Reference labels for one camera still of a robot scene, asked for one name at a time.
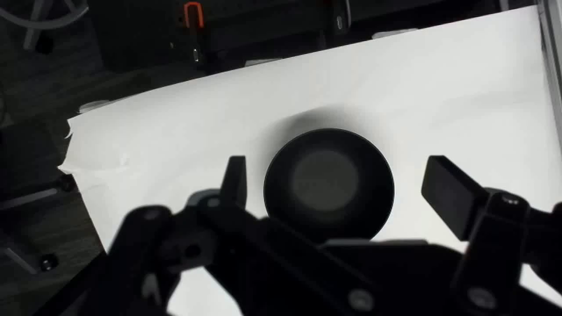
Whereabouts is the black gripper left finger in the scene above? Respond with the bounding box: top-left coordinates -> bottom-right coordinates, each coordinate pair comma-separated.
40,154 -> 376,316

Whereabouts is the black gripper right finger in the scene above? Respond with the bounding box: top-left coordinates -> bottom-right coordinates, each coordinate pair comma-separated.
420,152 -> 562,316

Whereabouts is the black bowl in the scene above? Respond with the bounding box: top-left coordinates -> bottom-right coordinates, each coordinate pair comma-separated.
262,128 -> 395,244

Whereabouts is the large white paper sheet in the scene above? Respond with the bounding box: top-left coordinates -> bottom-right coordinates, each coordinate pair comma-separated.
56,3 -> 562,316

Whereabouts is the orange loop clip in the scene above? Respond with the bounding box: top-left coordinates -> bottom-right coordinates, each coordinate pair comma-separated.
181,0 -> 205,31

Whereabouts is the grey curved chair base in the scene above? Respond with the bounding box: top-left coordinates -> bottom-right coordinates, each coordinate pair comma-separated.
0,0 -> 91,51

